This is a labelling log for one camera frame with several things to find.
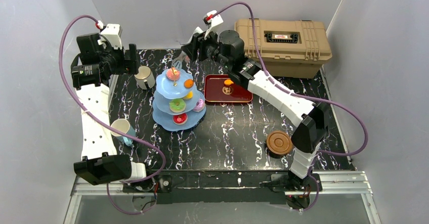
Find light blue cup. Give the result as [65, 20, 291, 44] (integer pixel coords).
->
[110, 118, 136, 147]

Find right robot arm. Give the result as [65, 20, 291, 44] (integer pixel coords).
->
[181, 30, 329, 180]

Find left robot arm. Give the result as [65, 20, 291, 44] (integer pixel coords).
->
[70, 31, 147, 185]

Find silver metal tongs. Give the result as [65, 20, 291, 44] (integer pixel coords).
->
[171, 54, 187, 69]

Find red glazed donut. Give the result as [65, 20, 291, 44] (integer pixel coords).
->
[173, 113, 188, 125]

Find pink sugared cake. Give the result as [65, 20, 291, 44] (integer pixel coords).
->
[165, 67, 181, 81]

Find purple glazed donut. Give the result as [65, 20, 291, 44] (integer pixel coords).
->
[193, 99, 205, 112]

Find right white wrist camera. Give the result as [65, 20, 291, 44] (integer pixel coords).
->
[204, 15, 223, 40]

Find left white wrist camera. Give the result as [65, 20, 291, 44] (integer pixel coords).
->
[100, 24, 123, 50]

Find green glazed donut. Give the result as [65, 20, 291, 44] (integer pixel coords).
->
[169, 98, 186, 113]

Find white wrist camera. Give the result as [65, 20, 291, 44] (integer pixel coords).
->
[204, 15, 223, 40]
[100, 24, 123, 50]

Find beige ribbed mug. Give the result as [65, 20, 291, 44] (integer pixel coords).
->
[134, 66, 156, 90]

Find blue three-tier cake stand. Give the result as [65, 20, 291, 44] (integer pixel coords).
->
[152, 68, 206, 131]

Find red rectangular tray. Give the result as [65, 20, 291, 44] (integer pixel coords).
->
[204, 74, 253, 104]

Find tan plastic toolbox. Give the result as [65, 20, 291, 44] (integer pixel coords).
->
[234, 19, 332, 78]

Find yellow cake slice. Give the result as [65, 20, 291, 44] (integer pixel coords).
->
[183, 92, 193, 100]

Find orange fish cookie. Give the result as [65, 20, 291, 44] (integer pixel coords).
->
[224, 79, 234, 86]

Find round brown wooden box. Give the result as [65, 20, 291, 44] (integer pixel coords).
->
[266, 130, 293, 158]

